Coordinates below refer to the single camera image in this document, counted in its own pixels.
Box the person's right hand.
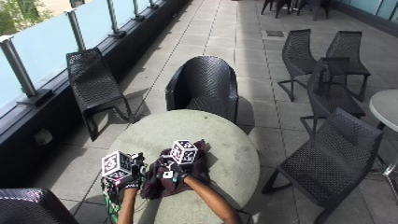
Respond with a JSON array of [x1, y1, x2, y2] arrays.
[[155, 155, 193, 185]]

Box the person's left hand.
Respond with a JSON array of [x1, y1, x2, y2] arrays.
[[117, 151, 147, 191]]

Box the dark maroon cloth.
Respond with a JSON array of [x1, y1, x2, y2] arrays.
[[139, 139, 213, 201]]

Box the white marker cube on left glove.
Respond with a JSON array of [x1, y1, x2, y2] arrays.
[[101, 150, 133, 182]]

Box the white marker cube on glove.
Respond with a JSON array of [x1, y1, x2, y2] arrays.
[[169, 139, 199, 165], [101, 150, 133, 182]]

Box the white marker cube on right glove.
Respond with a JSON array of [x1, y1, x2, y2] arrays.
[[169, 139, 199, 165]]

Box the black mesh chair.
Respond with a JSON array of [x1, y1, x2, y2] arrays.
[[324, 30, 371, 103], [260, 107, 386, 224], [298, 57, 368, 135], [65, 47, 137, 142], [275, 28, 319, 103]]

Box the black wicker armchair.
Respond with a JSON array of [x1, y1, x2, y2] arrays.
[[163, 55, 239, 124], [0, 187, 81, 224]]

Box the frosted glass railing panel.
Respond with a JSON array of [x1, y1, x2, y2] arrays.
[[0, 48, 25, 110], [9, 12, 79, 89], [74, 0, 115, 50]]

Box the round grey side table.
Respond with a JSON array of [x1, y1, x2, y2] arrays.
[[368, 89, 398, 132]]

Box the dark distant chair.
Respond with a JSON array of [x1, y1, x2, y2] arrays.
[[259, 0, 294, 19], [294, 0, 332, 22]]

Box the green and black glove cables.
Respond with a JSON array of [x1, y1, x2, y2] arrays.
[[101, 176, 122, 224]]

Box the metal railing post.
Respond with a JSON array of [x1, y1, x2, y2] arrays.
[[103, 0, 126, 39], [63, 7, 89, 52], [130, 0, 146, 22], [0, 35, 54, 107]]

